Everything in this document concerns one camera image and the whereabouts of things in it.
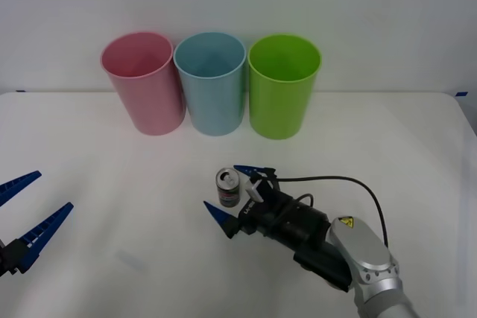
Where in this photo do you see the pale blue plastic waste bin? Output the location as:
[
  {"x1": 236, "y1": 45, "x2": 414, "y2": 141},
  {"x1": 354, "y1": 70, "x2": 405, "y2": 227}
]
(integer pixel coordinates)
[{"x1": 172, "y1": 31, "x2": 247, "y2": 136}]

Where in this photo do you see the pink plastic waste bin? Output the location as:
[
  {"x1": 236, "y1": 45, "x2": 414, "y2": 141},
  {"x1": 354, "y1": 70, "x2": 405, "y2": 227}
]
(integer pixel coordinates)
[{"x1": 99, "y1": 31, "x2": 186, "y2": 136}]

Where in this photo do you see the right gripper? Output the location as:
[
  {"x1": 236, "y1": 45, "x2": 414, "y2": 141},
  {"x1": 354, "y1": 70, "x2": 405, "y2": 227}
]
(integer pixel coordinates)
[{"x1": 203, "y1": 164, "x2": 299, "y2": 240}]

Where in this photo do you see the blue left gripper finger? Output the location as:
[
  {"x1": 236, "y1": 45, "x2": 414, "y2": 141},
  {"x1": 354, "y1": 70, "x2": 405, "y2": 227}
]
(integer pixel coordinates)
[
  {"x1": 0, "y1": 202, "x2": 75, "y2": 279},
  {"x1": 0, "y1": 171, "x2": 42, "y2": 208}
]

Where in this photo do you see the green plastic waste bin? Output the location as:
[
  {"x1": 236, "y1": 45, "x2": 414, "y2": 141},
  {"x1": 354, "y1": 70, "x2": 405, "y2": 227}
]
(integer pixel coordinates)
[{"x1": 247, "y1": 33, "x2": 323, "y2": 141}]

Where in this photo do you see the black drink can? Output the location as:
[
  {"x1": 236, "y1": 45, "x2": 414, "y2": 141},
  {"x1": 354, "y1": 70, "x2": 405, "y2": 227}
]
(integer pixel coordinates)
[{"x1": 215, "y1": 168, "x2": 240, "y2": 209}]

